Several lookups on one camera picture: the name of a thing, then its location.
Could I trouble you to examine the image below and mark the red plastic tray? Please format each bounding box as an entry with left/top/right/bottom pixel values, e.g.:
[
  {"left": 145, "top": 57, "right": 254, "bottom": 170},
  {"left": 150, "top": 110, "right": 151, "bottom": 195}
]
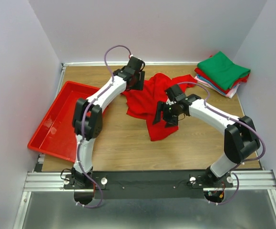
[{"left": 27, "top": 81, "right": 99, "bottom": 162}]

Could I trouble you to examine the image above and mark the red t shirt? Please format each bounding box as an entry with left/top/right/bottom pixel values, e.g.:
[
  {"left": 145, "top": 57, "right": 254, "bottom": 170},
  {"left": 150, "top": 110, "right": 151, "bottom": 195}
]
[
  {"left": 194, "top": 55, "right": 250, "bottom": 95},
  {"left": 123, "top": 73, "right": 197, "bottom": 141}
]

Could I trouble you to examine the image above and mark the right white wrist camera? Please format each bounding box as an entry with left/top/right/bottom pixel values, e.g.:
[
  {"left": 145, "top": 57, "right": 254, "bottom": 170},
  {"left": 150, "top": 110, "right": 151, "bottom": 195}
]
[{"left": 166, "top": 99, "right": 172, "bottom": 105}]

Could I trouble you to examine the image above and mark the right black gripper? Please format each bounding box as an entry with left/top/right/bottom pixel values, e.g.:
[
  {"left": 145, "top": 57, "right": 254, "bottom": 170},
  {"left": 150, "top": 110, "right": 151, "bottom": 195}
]
[{"left": 152, "top": 100, "right": 180, "bottom": 128}]

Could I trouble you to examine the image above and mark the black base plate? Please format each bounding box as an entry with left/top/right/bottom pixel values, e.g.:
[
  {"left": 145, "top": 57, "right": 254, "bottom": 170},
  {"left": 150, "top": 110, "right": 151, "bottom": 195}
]
[{"left": 61, "top": 169, "right": 233, "bottom": 206}]

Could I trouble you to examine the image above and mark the aluminium frame rail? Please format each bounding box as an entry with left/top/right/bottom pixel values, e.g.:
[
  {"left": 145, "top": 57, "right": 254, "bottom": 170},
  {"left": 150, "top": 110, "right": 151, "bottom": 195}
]
[{"left": 13, "top": 156, "right": 276, "bottom": 229}]

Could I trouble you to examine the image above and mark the green folded t shirt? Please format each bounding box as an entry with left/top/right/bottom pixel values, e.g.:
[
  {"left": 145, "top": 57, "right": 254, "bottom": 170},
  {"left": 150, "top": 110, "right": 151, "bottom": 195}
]
[{"left": 196, "top": 51, "right": 251, "bottom": 88}]

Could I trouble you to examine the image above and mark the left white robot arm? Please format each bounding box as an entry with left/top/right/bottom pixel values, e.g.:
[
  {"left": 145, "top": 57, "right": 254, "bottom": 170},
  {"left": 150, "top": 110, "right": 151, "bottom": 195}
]
[{"left": 71, "top": 55, "right": 145, "bottom": 189}]

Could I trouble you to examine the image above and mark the blue folded t shirt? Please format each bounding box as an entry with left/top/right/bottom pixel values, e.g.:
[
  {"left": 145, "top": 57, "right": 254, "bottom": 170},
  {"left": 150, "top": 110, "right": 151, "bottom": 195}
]
[{"left": 196, "top": 74, "right": 228, "bottom": 94}]

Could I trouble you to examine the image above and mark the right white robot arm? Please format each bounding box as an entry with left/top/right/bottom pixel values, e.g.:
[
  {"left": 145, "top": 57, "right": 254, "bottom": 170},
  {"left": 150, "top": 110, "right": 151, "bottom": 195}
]
[{"left": 153, "top": 84, "right": 261, "bottom": 187}]

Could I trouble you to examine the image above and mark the pink folded t shirt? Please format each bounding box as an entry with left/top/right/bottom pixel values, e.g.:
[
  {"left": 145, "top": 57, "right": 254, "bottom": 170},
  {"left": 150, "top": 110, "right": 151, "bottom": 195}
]
[{"left": 194, "top": 75, "right": 240, "bottom": 99}]

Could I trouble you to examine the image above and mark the red folded t shirt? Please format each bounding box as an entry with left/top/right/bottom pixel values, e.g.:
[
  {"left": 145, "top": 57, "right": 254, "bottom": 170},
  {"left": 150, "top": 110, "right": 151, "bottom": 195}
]
[{"left": 194, "top": 55, "right": 250, "bottom": 95}]

